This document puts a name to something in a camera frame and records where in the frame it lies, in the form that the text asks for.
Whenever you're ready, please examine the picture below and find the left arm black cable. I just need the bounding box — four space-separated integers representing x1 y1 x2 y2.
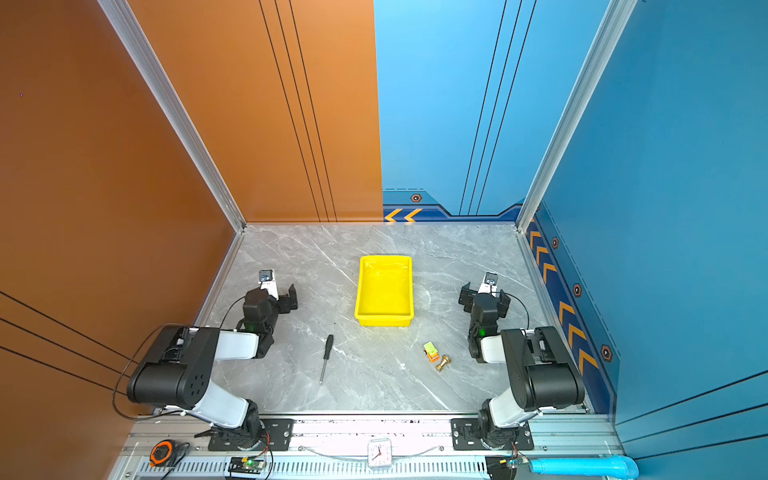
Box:
111 295 247 420

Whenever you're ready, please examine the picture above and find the green orange toy block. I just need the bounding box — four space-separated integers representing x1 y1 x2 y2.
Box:
423 342 440 363

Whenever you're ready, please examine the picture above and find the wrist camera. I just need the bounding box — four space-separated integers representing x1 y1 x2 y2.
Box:
259 269 279 300
478 272 498 295

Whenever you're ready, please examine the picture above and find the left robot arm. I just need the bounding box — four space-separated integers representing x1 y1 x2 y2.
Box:
126 286 298 450

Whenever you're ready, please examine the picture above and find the white analog clock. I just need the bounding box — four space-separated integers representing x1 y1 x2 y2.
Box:
367 438 393 469

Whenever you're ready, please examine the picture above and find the right aluminium corner post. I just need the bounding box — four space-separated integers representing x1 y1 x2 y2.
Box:
516 0 637 234

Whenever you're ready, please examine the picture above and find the blue foam tube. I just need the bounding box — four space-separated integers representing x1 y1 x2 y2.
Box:
529 455 640 479

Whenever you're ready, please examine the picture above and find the aluminium corner post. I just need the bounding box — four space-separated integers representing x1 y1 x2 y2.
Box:
516 0 637 234
98 0 247 234

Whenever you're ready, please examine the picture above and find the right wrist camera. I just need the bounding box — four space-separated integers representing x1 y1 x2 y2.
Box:
478 272 498 295

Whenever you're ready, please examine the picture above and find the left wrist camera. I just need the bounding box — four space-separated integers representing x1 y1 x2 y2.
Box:
259 269 279 300

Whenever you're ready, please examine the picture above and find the orange black tape measure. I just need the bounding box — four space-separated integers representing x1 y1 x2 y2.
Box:
149 439 179 468

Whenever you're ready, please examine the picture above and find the yellow plastic bin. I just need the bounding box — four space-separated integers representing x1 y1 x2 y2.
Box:
354 255 415 328

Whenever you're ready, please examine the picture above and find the black handled screwdriver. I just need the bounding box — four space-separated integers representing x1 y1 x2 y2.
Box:
319 334 334 384

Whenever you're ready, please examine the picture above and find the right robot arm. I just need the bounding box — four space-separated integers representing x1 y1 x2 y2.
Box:
458 277 586 450

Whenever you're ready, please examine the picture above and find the aluminium front rail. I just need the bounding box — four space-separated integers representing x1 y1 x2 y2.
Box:
109 409 624 479

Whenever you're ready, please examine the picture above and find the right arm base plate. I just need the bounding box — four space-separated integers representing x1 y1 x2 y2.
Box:
450 417 535 451

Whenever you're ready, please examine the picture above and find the left aluminium corner post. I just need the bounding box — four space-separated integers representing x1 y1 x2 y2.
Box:
98 0 247 234

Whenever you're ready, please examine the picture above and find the green circuit board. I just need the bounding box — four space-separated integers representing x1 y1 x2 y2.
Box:
227 456 269 479

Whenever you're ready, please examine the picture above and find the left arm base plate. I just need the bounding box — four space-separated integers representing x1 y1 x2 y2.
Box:
208 418 295 452

